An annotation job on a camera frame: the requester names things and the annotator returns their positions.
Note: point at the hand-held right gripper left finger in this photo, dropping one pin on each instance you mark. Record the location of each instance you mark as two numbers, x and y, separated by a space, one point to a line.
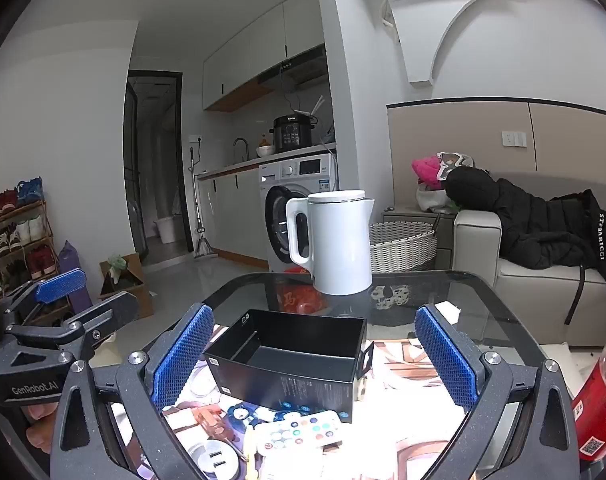
183 355

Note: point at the white lower kitchen cabinets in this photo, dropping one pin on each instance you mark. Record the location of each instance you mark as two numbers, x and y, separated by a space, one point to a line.
233 210

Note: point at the white upper kitchen cabinets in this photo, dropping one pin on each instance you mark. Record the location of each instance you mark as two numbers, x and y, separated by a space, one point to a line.
263 45

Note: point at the black pressure cooker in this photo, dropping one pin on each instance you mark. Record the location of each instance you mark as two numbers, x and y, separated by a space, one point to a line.
292 132

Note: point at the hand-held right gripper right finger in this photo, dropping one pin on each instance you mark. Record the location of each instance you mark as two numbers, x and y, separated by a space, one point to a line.
445 360

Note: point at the purple yoga mat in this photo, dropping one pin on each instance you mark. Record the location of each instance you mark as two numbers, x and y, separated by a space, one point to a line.
73 270

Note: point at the flat mop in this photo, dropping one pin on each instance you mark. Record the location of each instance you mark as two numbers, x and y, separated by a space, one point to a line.
203 250

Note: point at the printed table mat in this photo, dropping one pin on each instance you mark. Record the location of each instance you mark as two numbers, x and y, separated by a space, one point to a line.
408 430

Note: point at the blue round bottle white cap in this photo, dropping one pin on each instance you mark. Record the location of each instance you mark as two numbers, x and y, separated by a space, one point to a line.
239 412

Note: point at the white washing machine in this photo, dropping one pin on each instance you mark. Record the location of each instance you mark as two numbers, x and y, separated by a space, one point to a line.
305 177

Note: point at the kitchen faucet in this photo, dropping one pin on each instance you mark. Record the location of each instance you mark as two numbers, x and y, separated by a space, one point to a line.
242 145

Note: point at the red bag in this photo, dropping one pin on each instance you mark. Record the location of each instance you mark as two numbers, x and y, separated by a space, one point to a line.
298 297

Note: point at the pink knit hat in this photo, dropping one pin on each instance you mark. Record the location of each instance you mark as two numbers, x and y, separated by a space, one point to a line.
428 170

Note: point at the person's left hand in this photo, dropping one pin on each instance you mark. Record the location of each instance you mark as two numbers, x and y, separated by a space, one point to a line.
40 430

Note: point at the woven wicker basket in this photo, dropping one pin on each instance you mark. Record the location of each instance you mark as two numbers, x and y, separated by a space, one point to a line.
403 247

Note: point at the white electric kettle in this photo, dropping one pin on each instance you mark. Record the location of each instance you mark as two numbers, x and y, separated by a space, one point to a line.
340 245

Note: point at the white green bag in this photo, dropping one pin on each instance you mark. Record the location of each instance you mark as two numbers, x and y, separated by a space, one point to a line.
433 200

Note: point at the white wall socket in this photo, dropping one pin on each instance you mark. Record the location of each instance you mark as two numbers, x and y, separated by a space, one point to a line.
513 139

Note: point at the red drink bottle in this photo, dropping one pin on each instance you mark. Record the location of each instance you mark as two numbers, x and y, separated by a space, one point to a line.
600 390

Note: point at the round white charger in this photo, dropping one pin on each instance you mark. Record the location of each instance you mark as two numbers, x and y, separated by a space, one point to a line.
213 460

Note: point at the dark framed glass door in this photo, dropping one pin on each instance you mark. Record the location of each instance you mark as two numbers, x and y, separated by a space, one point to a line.
153 170

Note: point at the white remote control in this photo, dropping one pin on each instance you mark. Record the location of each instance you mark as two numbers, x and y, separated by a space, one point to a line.
298 432

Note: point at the brown cardboard box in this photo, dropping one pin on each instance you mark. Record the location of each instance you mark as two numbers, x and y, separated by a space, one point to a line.
130 290

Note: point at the shoe rack with shoes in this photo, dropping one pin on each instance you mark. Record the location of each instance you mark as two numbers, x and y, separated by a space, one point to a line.
30 230

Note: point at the white kitchen cabinets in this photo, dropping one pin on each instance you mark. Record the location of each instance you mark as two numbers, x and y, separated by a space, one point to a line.
263 45
233 210

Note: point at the range hood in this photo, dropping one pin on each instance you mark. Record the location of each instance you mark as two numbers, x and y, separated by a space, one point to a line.
298 72

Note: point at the beige sofa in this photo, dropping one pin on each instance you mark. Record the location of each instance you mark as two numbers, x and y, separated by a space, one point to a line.
523 285

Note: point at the black puffer jacket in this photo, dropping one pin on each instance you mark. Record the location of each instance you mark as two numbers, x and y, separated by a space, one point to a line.
533 225

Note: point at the white bucket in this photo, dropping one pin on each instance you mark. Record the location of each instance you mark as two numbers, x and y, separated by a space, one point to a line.
168 230

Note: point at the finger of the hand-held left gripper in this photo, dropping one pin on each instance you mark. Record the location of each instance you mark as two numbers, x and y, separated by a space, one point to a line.
60 285
110 312

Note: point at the white bowl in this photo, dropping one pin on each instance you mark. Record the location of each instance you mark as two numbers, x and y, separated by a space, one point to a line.
264 150

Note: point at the wooden shoe rack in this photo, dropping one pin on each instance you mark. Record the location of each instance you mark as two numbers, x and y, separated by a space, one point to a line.
48 220

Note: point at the black cardboard box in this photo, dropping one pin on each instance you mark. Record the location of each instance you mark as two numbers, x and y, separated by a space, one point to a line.
283 385

